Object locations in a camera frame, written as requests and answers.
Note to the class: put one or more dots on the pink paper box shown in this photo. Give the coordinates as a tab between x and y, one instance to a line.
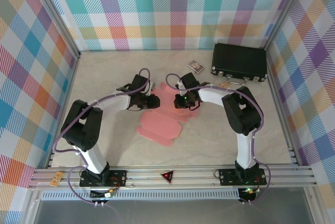
159	127

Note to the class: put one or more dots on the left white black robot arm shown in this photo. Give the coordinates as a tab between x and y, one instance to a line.
91	161

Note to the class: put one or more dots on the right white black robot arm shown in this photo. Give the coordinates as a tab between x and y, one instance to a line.
246	150

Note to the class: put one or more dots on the small purple card box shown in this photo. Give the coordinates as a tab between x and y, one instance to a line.
195	66

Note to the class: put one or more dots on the small orange paper tag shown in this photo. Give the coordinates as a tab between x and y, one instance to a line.
225	84

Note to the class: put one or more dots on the black hard case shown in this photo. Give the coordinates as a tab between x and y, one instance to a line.
238	59

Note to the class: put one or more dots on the red triangular warning sign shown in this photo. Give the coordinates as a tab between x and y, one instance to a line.
167	175

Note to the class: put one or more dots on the small black connector board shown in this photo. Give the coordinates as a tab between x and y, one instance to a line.
248	191
104	194

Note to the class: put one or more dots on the grey metal sheet panel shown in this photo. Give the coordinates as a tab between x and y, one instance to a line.
170	212

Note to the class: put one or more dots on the small wooden block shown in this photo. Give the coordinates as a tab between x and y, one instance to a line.
56	178

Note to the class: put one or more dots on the aluminium frame cross rail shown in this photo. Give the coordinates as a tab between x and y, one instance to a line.
146	177

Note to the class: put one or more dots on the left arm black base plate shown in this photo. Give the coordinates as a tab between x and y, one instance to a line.
120	179

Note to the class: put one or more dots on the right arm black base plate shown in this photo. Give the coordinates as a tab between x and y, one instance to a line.
225	175

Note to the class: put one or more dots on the aluminium frame side rail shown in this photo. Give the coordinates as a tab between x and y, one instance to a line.
282	109
64	111

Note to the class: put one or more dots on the aluminium frame post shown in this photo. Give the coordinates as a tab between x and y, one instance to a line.
284	12
56	14

